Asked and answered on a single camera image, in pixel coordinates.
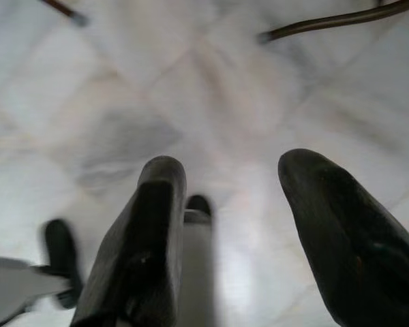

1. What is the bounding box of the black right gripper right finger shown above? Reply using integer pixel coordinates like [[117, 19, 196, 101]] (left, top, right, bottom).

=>
[[278, 148, 409, 327]]

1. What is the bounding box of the grey robot left leg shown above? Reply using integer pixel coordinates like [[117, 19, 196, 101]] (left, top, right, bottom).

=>
[[0, 255, 73, 324]]

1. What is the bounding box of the black robot left foot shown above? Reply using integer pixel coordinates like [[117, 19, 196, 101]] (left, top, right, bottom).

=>
[[44, 219, 85, 309]]

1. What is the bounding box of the black robot right foot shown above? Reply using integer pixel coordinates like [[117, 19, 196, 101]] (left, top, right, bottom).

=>
[[185, 194, 212, 219]]

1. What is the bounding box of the black robot foot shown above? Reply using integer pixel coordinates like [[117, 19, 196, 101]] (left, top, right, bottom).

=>
[[44, 219, 85, 309], [185, 194, 212, 219]]

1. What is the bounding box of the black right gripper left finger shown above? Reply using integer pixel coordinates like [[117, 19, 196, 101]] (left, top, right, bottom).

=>
[[71, 155, 187, 327]]

